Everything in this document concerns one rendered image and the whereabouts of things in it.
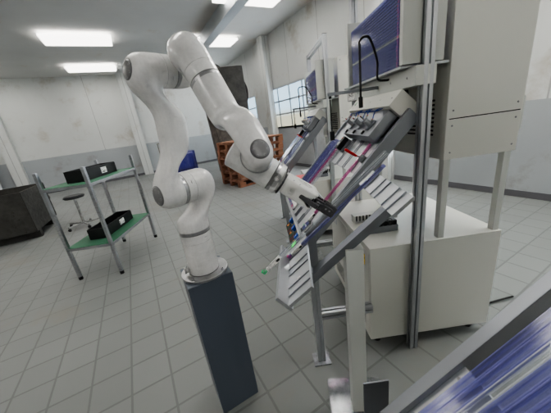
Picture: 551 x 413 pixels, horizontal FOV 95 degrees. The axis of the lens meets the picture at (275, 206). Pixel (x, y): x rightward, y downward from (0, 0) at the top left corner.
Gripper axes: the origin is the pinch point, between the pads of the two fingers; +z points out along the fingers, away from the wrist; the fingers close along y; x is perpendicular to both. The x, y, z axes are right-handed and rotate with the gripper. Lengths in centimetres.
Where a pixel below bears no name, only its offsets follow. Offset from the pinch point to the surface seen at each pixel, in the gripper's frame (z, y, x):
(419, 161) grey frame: 33, 39, -28
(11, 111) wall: -739, 679, 387
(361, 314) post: 36.6, 8.0, 29.5
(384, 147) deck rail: 18, 41, -26
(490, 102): 44, 47, -62
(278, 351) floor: 39, 41, 97
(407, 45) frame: 1, 41, -59
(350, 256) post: 18.8, 8.0, 11.9
